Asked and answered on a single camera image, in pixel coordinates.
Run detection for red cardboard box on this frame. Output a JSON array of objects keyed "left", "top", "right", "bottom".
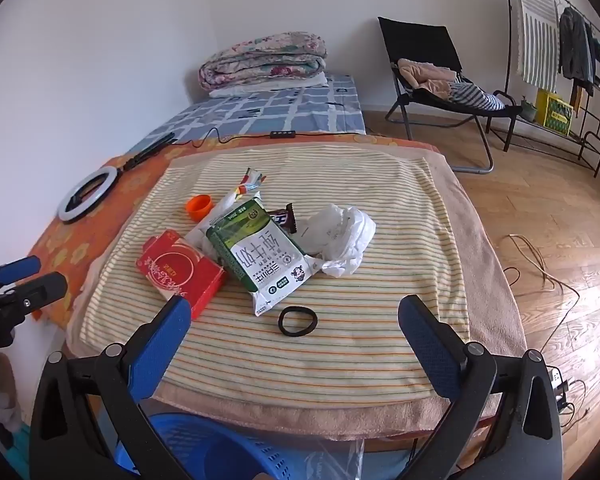
[{"left": 135, "top": 229, "right": 227, "bottom": 321}]

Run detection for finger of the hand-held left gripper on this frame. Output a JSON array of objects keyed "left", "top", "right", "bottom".
[
  {"left": 0, "top": 256, "right": 42, "bottom": 293},
  {"left": 0, "top": 272, "right": 69, "bottom": 319}
]

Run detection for black cable with inline remote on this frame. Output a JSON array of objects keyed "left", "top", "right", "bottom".
[{"left": 172, "top": 127, "right": 371, "bottom": 148}]

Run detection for black hair tie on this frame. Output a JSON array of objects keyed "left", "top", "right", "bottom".
[{"left": 278, "top": 306, "right": 318, "bottom": 337}]

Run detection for orange plastic cap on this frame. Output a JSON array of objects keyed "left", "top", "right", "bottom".
[{"left": 186, "top": 194, "right": 214, "bottom": 223}]

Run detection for white power strip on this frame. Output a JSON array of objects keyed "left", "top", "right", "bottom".
[{"left": 547, "top": 365, "right": 576, "bottom": 413}]

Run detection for blue plastic basket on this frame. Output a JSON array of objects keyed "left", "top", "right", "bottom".
[{"left": 114, "top": 412, "right": 376, "bottom": 480}]

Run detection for peach cloth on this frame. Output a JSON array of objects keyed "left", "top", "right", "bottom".
[{"left": 397, "top": 57, "right": 458, "bottom": 98}]

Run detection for black clothes rack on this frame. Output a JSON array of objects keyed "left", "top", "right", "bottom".
[{"left": 490, "top": 0, "right": 600, "bottom": 178}]

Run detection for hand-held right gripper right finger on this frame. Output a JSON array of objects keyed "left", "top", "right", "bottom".
[{"left": 398, "top": 295, "right": 563, "bottom": 480}]

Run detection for black folding chair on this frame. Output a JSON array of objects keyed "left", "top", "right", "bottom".
[{"left": 377, "top": 16, "right": 518, "bottom": 176}]

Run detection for white ring light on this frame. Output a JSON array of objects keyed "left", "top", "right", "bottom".
[{"left": 57, "top": 167, "right": 127, "bottom": 224}]

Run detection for white bag with colourful print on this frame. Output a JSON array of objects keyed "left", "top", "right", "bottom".
[{"left": 185, "top": 167, "right": 268, "bottom": 261}]

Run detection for clear plastic liner bag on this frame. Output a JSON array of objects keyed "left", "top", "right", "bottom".
[{"left": 300, "top": 437, "right": 416, "bottom": 480}]

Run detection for white plastic bag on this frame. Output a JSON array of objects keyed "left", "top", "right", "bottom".
[{"left": 300, "top": 203, "right": 378, "bottom": 278}]

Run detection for person's teal trousers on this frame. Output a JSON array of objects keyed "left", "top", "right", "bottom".
[{"left": 2, "top": 447, "right": 31, "bottom": 480}]

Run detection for yellow box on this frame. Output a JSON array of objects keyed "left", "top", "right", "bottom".
[{"left": 535, "top": 88, "right": 576, "bottom": 136}]

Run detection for blue plaid bedsheet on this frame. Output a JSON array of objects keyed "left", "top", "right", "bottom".
[{"left": 122, "top": 74, "right": 368, "bottom": 156}]

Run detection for folded floral quilt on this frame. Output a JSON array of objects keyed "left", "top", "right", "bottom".
[{"left": 198, "top": 31, "right": 328, "bottom": 93}]

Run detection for black tripod stand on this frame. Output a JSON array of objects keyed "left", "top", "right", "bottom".
[{"left": 120, "top": 132, "right": 177, "bottom": 171}]

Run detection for person's left hand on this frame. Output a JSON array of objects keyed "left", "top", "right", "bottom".
[{"left": 0, "top": 352, "right": 25, "bottom": 433}]

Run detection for striped garment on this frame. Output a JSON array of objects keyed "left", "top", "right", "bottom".
[{"left": 450, "top": 82, "right": 506, "bottom": 111}]

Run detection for folded white cloth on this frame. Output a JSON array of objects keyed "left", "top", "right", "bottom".
[{"left": 209, "top": 72, "right": 331, "bottom": 99}]

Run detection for chocolate bar wrapper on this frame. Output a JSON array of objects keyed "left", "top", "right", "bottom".
[{"left": 269, "top": 203, "right": 298, "bottom": 235}]

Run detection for green white milk pouch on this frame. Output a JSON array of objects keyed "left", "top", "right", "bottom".
[{"left": 206, "top": 198, "right": 326, "bottom": 317}]

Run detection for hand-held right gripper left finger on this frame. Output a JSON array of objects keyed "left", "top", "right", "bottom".
[{"left": 29, "top": 295, "right": 193, "bottom": 480}]

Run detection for hanging green striped towel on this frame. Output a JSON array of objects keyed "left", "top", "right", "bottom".
[{"left": 509, "top": 0, "right": 563, "bottom": 88}]

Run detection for dark hanging jacket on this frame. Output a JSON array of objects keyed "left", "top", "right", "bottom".
[{"left": 557, "top": 6, "right": 597, "bottom": 83}]

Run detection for tan floor cable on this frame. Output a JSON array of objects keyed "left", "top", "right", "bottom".
[{"left": 500, "top": 234, "right": 588, "bottom": 361}]

